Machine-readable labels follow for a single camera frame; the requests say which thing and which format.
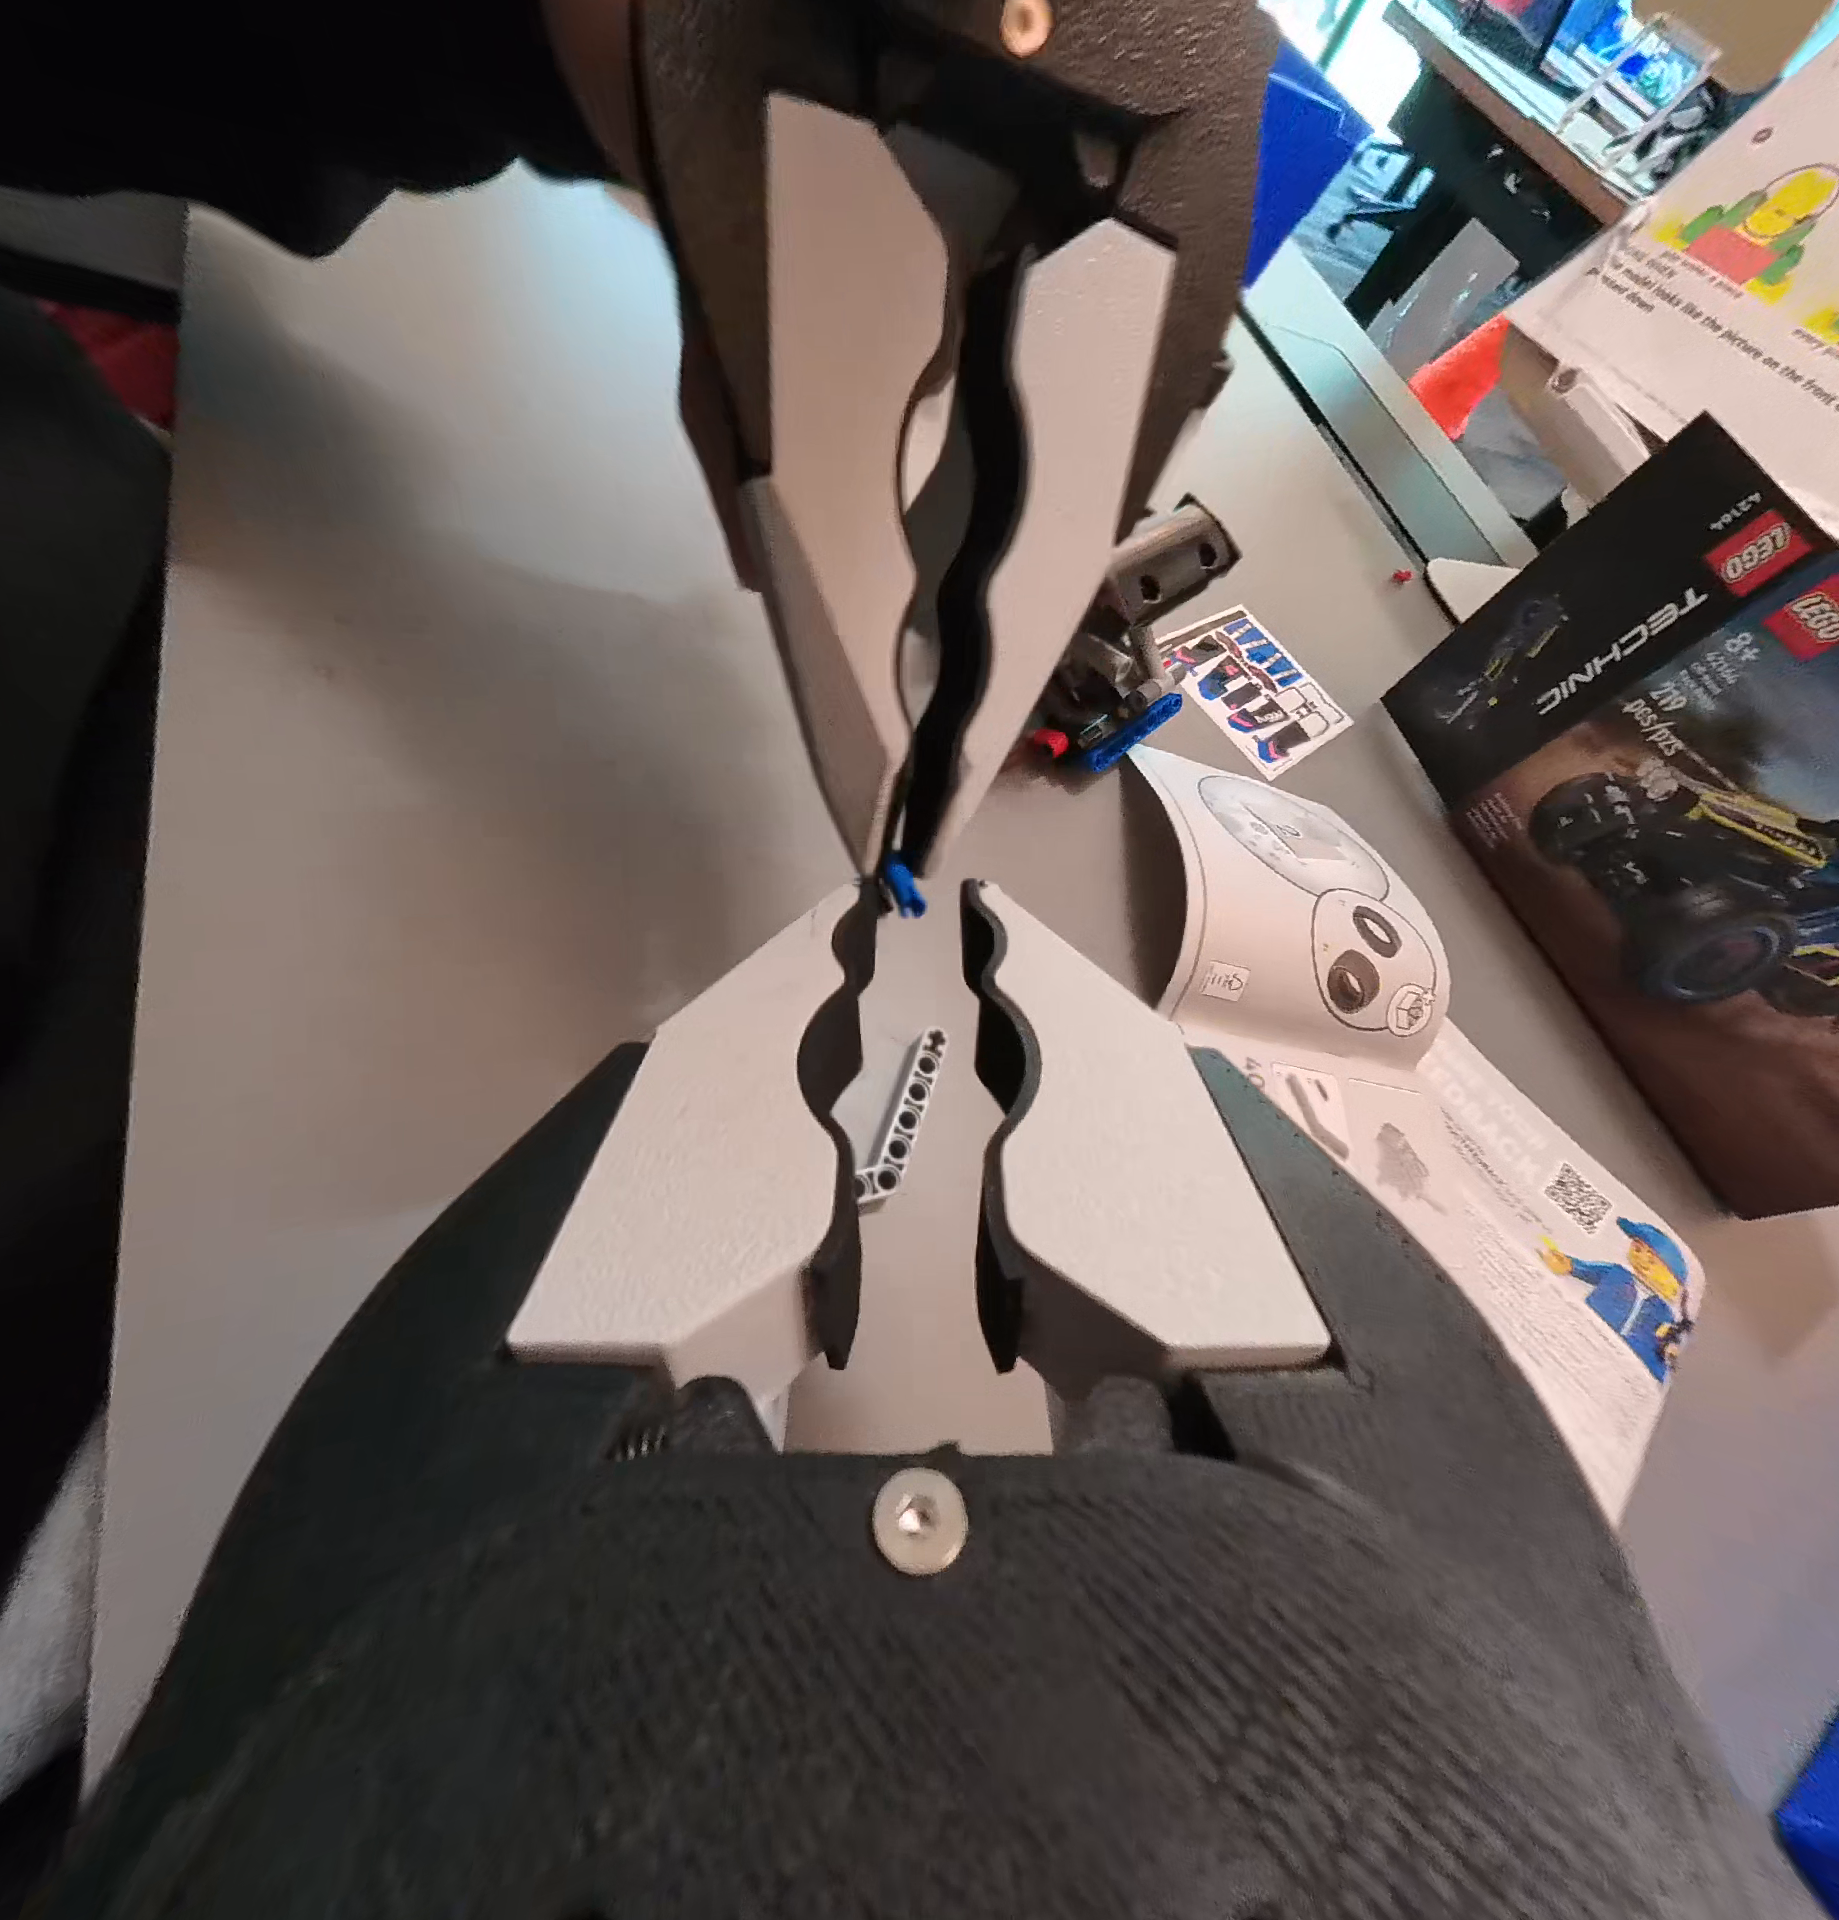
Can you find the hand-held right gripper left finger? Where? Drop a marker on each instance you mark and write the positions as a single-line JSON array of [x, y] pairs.
[[664, 1200]]

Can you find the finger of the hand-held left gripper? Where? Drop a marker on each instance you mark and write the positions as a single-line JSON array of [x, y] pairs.
[[830, 301], [1084, 450]]

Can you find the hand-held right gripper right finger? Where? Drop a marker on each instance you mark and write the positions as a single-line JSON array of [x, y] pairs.
[[1145, 1200]]

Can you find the grey lego beam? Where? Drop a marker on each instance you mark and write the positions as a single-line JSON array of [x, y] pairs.
[[904, 1116]]

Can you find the blue lego pin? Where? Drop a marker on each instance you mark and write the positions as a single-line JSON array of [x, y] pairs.
[[904, 885]]

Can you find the person's left forearm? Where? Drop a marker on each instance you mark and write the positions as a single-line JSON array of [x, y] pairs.
[[259, 106]]

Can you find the blue lego vehicle model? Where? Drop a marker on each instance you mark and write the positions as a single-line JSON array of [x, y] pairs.
[[1175, 556]]

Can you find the black toy set box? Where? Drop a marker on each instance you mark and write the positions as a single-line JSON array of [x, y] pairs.
[[1639, 750]]

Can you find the person's left hand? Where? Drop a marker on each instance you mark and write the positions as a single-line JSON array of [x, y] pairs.
[[596, 76]]

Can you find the wooden background table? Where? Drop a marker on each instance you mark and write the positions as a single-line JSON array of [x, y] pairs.
[[1459, 136]]

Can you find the sticker sheet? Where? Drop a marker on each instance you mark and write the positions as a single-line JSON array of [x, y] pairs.
[[1265, 696]]

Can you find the instruction booklet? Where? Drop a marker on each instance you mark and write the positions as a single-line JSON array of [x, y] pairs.
[[1309, 871]]

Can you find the orange traffic cone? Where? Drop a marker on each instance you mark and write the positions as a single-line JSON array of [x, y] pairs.
[[1459, 381]]

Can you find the white flat stand base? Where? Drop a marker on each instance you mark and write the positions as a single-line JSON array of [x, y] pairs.
[[1475, 588]]

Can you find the white sign holder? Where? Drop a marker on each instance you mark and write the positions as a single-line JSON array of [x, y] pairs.
[[1594, 421]]

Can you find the white printed sign board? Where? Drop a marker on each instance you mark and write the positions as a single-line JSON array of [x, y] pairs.
[[1729, 225]]

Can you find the red fabric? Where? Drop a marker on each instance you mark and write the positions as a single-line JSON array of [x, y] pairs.
[[124, 367]]

